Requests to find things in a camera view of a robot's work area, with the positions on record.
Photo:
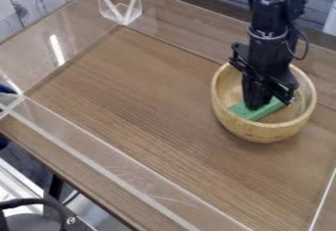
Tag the green rectangular block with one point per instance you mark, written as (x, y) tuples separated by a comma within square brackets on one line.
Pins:
[(257, 110)]

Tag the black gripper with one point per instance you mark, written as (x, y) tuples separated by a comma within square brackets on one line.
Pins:
[(264, 63)]

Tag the clear acrylic enclosure wall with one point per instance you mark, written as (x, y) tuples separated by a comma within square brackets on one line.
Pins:
[(112, 110)]

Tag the black table leg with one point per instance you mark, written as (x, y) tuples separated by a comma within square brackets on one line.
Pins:
[(54, 187)]

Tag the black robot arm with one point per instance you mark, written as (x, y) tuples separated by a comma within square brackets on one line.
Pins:
[(272, 17)]

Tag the brown wooden bowl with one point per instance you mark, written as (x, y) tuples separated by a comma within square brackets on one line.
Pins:
[(274, 123)]

